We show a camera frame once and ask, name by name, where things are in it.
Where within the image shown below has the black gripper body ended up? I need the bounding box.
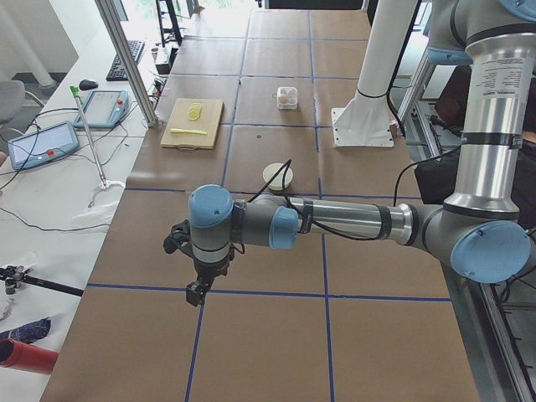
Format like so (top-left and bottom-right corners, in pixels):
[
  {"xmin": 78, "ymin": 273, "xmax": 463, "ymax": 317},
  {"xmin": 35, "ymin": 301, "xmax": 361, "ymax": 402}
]
[{"xmin": 193, "ymin": 256, "xmax": 229, "ymax": 287}]

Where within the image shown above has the clear plastic egg box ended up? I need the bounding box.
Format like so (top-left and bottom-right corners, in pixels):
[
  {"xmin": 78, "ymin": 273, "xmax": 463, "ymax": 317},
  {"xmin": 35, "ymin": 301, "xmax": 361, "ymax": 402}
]
[{"xmin": 276, "ymin": 86, "xmax": 298, "ymax": 110}]

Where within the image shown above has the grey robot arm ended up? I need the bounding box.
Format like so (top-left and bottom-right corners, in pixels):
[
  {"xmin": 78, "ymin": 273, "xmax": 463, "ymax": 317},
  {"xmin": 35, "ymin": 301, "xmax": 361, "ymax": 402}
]
[{"xmin": 164, "ymin": 1, "xmax": 535, "ymax": 306}]

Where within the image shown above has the white round bowl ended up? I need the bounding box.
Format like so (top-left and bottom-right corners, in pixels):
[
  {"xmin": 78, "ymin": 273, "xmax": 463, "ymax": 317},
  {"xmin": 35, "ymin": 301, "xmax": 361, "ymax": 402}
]
[{"xmin": 262, "ymin": 162, "xmax": 293, "ymax": 191}]

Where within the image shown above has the metal grabber stick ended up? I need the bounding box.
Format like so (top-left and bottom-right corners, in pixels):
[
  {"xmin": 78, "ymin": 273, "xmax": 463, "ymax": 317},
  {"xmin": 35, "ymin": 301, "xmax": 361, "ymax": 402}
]
[{"xmin": 70, "ymin": 85, "xmax": 126, "ymax": 209}]

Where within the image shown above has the yellow plastic knife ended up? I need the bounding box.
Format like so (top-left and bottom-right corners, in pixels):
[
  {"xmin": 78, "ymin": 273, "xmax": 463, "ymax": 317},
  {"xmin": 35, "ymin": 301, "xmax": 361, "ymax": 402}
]
[{"xmin": 170, "ymin": 128, "xmax": 208, "ymax": 135}]

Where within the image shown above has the bamboo cutting board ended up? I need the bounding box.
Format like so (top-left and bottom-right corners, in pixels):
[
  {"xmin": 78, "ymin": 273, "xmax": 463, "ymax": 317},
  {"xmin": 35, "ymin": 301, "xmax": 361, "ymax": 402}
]
[{"xmin": 160, "ymin": 98, "xmax": 224, "ymax": 150}]

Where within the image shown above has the folded navy umbrella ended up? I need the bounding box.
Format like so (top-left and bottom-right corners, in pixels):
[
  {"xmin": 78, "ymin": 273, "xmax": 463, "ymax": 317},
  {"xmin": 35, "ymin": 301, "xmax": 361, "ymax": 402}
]
[{"xmin": 1, "ymin": 317, "xmax": 51, "ymax": 344}]

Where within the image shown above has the black tripod rod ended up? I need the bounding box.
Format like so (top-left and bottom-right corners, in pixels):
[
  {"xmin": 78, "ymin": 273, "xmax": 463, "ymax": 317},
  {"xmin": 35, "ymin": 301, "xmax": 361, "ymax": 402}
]
[{"xmin": 0, "ymin": 265, "xmax": 84, "ymax": 297}]

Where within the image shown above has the red cylinder bottle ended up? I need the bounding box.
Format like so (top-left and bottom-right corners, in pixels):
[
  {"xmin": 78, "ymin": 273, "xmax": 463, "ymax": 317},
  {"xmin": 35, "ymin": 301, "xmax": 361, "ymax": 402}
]
[{"xmin": 1, "ymin": 338, "xmax": 59, "ymax": 374}]

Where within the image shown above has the blue teach pendant far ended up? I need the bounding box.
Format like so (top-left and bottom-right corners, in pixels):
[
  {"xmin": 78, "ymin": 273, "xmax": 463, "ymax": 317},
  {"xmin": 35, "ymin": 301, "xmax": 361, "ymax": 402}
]
[{"xmin": 75, "ymin": 90, "xmax": 129, "ymax": 129}]

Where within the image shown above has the blue teach pendant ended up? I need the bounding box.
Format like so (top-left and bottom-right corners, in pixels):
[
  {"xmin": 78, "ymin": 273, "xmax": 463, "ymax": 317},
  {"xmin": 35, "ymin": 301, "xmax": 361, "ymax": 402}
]
[
  {"xmin": 75, "ymin": 90, "xmax": 129, "ymax": 129},
  {"xmin": 8, "ymin": 121, "xmax": 80, "ymax": 171}
]

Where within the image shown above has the blue teach pendant near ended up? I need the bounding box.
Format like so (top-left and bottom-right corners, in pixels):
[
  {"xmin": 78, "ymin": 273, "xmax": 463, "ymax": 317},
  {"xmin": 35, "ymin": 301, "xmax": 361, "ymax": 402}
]
[{"xmin": 8, "ymin": 121, "xmax": 80, "ymax": 171}]

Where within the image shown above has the black keyboard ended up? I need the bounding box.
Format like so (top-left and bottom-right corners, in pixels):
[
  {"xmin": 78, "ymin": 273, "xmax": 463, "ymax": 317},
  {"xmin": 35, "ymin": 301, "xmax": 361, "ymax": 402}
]
[{"xmin": 105, "ymin": 39, "xmax": 146, "ymax": 82}]

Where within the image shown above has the black computer mouse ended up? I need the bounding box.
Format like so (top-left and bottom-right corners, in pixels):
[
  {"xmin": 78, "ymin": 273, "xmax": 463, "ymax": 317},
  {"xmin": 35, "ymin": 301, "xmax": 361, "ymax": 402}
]
[{"xmin": 78, "ymin": 79, "xmax": 99, "ymax": 91}]

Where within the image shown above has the seated person in black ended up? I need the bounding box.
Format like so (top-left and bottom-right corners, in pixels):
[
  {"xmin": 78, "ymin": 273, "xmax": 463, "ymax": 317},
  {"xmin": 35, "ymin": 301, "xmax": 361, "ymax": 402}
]
[{"xmin": 415, "ymin": 131, "xmax": 535, "ymax": 209}]

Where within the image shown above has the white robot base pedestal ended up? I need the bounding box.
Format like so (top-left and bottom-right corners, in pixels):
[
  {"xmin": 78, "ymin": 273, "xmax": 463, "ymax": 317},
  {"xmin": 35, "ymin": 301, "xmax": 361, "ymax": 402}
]
[{"xmin": 331, "ymin": 0, "xmax": 420, "ymax": 147}]

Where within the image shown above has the aluminium frame post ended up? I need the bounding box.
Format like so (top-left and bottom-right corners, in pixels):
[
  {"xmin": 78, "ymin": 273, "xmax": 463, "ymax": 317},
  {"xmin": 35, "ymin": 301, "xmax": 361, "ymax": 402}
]
[{"xmin": 95, "ymin": 0, "xmax": 158, "ymax": 127}]

